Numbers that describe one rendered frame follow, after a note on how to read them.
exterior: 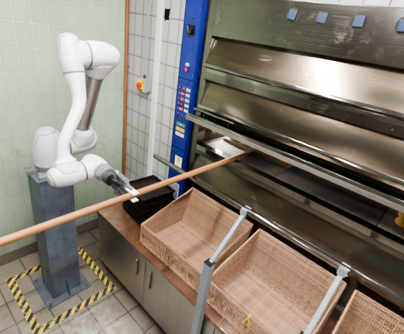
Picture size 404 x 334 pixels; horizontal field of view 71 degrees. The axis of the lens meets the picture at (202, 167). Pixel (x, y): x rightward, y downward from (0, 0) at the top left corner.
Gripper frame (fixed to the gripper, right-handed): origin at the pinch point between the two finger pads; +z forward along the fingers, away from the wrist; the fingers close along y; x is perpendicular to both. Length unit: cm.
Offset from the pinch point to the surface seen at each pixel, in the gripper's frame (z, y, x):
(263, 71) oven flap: 9, -56, -75
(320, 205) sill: 61, 1, -76
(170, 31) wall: -71, -67, -77
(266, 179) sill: 27, 2, -76
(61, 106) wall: -123, -5, -21
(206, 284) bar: 39, 36, -16
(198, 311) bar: 38, 56, -16
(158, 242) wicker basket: -8, 49, -27
